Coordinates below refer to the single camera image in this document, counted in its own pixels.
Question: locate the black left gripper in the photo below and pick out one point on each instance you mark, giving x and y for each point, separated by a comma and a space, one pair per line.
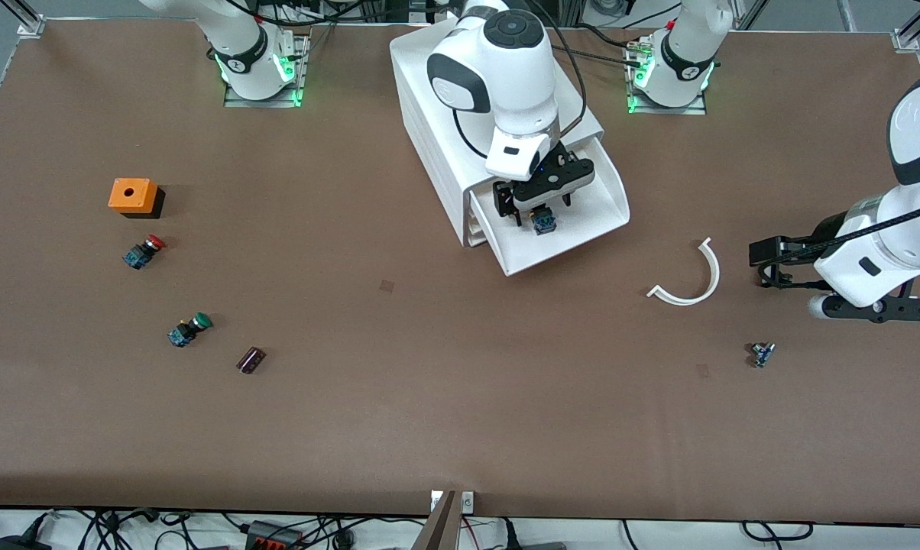
803, 250

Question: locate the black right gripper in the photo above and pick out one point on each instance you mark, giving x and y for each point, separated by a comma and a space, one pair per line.
506, 200

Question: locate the orange push button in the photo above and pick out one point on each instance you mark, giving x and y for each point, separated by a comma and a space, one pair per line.
544, 222

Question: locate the white plastic drawer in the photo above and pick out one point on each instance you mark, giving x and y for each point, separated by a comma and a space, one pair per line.
475, 225
478, 239
582, 229

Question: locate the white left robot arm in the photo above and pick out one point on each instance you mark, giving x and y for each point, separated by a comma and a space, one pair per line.
918, 221

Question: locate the white drawer cabinet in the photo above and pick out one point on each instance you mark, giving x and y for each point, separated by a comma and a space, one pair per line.
429, 114

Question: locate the green push button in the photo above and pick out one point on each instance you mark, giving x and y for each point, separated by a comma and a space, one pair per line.
189, 330

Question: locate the red push button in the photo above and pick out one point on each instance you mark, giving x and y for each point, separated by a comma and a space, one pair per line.
140, 253

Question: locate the white curved plastic piece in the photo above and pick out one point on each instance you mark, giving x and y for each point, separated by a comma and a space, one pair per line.
704, 289

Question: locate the small blue electronic component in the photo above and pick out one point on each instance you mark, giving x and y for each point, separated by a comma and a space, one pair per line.
762, 355

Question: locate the maroon cylindrical capacitor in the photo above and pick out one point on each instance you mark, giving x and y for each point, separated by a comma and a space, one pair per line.
251, 360

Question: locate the black orange power strip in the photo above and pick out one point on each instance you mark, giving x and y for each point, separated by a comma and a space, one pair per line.
273, 536

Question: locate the black power plug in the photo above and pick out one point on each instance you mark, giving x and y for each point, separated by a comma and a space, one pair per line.
17, 544

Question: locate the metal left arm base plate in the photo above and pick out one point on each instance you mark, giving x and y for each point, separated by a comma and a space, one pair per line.
666, 110

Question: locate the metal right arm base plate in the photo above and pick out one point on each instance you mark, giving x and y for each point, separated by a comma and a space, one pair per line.
265, 102

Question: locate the small white bracket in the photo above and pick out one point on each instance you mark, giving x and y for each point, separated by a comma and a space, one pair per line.
435, 500
468, 501

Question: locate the wooden post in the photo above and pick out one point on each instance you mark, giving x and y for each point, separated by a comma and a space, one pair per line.
438, 531

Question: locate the orange button enclosure box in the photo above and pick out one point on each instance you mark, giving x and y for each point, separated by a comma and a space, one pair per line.
131, 195

